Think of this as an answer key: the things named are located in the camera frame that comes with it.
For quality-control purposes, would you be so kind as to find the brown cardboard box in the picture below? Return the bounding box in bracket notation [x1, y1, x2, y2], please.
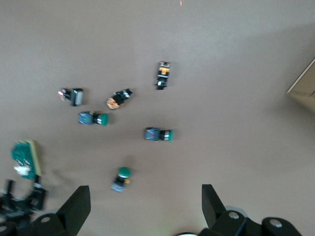
[285, 58, 315, 105]

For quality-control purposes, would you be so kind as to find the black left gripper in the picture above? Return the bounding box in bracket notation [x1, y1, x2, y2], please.
[0, 179, 48, 231]

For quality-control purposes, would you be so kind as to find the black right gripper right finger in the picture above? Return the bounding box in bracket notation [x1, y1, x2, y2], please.
[198, 184, 250, 236]

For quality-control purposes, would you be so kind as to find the black pushbutton orange block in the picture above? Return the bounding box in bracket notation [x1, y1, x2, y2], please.
[105, 88, 133, 111]
[155, 61, 172, 90]

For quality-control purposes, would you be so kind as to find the black square pushbutton red block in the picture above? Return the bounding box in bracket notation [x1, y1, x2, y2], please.
[58, 88, 84, 107]

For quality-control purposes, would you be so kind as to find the green load switch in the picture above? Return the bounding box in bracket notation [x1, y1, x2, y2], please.
[10, 139, 42, 181]

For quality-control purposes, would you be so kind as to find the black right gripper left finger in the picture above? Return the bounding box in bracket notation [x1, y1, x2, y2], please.
[31, 185, 91, 236]

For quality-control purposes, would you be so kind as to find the green pushbutton blue block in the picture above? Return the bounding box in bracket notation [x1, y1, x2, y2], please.
[144, 127, 174, 143]
[78, 111, 109, 127]
[110, 167, 132, 194]

